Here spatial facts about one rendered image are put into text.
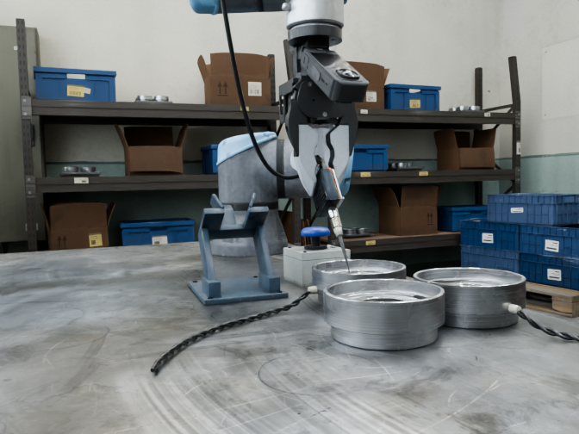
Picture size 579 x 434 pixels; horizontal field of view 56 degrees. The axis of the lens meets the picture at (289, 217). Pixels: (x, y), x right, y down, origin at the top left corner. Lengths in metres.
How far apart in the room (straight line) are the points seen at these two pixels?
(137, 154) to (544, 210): 2.92
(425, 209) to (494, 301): 4.32
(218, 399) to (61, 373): 0.14
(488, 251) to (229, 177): 3.82
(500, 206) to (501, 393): 4.20
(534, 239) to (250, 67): 2.45
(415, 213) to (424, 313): 4.34
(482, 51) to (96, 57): 3.66
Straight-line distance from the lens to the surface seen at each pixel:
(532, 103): 5.75
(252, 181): 1.03
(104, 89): 4.05
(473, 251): 4.81
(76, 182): 3.88
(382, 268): 0.66
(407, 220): 4.75
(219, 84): 4.16
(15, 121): 4.28
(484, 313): 0.52
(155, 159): 3.98
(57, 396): 0.41
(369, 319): 0.45
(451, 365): 0.43
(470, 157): 5.11
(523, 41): 5.94
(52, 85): 4.04
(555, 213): 4.33
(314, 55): 0.70
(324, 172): 0.70
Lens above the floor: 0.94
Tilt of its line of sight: 4 degrees down
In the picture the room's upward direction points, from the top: 1 degrees counter-clockwise
